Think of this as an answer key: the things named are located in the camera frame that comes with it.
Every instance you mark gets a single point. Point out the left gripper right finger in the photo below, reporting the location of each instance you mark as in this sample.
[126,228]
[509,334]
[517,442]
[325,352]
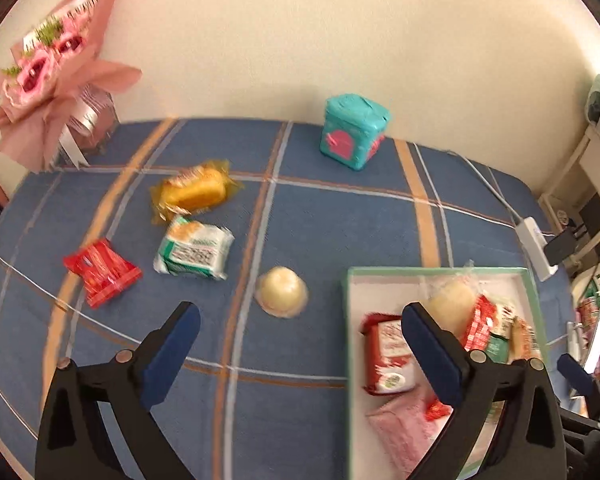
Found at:
[528,442]

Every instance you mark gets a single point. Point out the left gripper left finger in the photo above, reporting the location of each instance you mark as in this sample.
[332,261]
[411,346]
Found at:
[73,441]

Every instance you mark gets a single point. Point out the orange cream biscuit packet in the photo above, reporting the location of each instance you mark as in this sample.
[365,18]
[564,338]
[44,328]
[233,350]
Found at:
[522,342]

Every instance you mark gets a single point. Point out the red patterned wafer packet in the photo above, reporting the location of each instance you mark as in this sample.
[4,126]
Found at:
[478,330]

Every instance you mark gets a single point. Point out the pink snack packet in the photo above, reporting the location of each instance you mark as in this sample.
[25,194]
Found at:
[406,426]

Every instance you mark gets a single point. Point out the steamed bun packet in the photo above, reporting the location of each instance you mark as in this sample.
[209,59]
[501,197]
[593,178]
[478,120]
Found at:
[452,302]

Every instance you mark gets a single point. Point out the red milk snack packet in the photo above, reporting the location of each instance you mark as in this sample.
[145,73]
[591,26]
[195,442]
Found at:
[389,363]

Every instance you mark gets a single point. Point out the red flower snack packet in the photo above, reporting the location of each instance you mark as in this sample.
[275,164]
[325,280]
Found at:
[105,274]

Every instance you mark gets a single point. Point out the green white snack packet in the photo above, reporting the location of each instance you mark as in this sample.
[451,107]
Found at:
[194,248]

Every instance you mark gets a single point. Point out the pudding jelly cup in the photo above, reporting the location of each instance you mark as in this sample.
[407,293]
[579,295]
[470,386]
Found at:
[281,292]

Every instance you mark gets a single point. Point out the yellow soft bread packet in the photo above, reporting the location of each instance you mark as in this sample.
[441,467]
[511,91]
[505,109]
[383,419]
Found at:
[192,191]

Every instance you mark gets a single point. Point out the dark green snack packet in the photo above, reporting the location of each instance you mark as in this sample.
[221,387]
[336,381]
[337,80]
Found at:
[497,349]

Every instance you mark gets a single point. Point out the cream puff snack packet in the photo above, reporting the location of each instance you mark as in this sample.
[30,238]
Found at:
[504,316]

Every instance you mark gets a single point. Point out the teal rimmed white tray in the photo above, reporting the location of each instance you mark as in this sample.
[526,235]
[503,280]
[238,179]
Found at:
[394,288]

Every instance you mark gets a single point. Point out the black power adapter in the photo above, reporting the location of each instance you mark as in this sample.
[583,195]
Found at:
[560,247]

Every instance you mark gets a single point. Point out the white power strip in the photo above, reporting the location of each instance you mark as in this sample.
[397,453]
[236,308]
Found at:
[534,242]

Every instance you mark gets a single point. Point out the white chair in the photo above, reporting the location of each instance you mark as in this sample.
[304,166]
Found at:
[572,200]

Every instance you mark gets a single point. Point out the blue plaid tablecloth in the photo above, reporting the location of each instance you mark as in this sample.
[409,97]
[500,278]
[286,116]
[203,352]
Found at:
[259,397]

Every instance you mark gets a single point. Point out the glass vase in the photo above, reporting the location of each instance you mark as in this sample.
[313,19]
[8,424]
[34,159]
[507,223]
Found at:
[89,127]

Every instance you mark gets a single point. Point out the pink rose bouquet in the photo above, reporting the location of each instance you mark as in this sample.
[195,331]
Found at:
[50,66]

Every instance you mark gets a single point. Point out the teal toy box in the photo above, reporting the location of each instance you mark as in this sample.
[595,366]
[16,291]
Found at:
[354,127]

